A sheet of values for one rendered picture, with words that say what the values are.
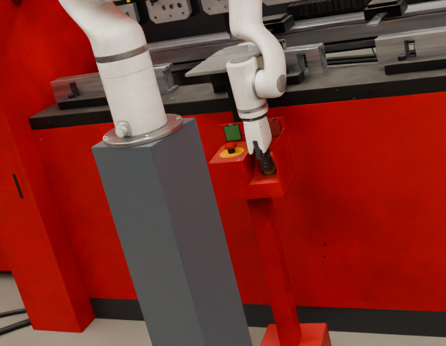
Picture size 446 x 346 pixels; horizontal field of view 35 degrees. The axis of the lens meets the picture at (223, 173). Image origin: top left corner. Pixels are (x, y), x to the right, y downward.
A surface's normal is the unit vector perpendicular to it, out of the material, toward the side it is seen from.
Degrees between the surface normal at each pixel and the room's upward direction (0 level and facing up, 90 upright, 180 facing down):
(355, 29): 90
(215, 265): 90
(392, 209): 90
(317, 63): 90
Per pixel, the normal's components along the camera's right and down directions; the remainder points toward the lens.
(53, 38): 0.89, -0.04
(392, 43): -0.39, 0.41
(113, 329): -0.22, -0.91
